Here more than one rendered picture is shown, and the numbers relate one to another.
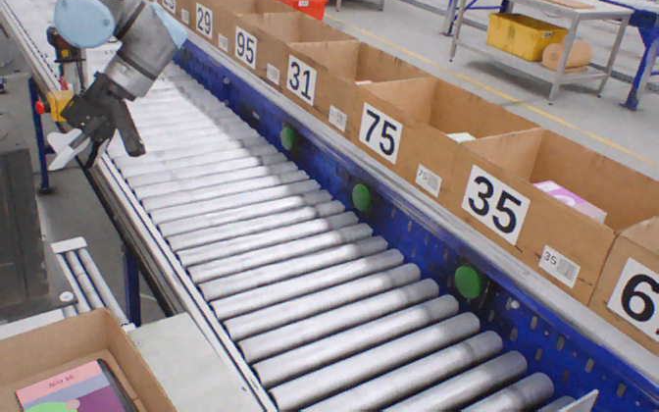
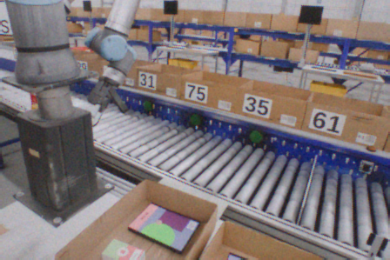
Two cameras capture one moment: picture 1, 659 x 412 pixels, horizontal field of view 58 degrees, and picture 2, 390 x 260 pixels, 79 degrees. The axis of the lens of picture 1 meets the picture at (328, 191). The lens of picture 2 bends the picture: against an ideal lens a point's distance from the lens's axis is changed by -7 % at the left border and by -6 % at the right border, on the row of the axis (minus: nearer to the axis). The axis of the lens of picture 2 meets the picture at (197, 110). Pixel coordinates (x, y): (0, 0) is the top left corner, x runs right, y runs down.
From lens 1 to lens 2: 54 cm
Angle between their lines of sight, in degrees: 24
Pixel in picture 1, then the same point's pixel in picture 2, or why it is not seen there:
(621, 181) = (285, 91)
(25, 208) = (90, 143)
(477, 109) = (223, 79)
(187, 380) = not seen: hidden behind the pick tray
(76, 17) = (113, 45)
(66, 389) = (150, 218)
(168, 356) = not seen: hidden behind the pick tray
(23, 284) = (89, 184)
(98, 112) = (105, 95)
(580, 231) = (293, 105)
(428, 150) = (222, 93)
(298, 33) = not seen: hidden behind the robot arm
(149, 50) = (125, 63)
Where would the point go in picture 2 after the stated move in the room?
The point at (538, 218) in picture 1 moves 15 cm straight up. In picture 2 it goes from (277, 105) to (281, 78)
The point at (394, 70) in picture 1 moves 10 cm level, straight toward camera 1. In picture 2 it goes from (180, 71) to (184, 74)
